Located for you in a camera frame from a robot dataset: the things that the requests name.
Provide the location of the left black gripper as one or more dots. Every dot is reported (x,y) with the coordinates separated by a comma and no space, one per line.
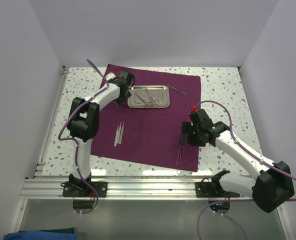
(118,101)

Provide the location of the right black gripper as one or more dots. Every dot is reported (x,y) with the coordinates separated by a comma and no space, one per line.
(187,129)

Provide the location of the steel instrument tray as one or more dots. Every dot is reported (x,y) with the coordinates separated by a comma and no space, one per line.
(158,92)

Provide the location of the long steel forceps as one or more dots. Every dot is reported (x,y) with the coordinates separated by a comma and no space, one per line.
(179,156)

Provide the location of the purple cloth wrap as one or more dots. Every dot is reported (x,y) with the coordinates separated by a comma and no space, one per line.
(150,136)

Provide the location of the thin steel forceps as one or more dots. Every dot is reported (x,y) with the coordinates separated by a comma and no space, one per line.
(176,89)

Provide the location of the steel tweezers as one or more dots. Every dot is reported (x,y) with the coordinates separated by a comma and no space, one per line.
(118,130)
(121,132)

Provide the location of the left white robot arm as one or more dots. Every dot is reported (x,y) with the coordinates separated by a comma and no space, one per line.
(84,120)

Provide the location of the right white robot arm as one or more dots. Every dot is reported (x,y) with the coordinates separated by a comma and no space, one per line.
(268,183)

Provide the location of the steel scissors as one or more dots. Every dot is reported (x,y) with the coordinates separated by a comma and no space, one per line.
(142,98)

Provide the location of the steel hemostat clamp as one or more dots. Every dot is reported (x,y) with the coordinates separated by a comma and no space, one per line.
(154,100)

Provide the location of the green cloth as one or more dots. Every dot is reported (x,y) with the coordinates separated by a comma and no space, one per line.
(70,230)

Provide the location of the blue cloth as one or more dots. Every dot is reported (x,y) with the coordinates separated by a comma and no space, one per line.
(39,235)

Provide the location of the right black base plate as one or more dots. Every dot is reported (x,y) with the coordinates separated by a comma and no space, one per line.
(209,189)

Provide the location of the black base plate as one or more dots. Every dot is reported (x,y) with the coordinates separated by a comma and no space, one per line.
(209,189)
(71,191)

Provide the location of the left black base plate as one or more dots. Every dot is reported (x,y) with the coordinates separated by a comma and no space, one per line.
(71,191)

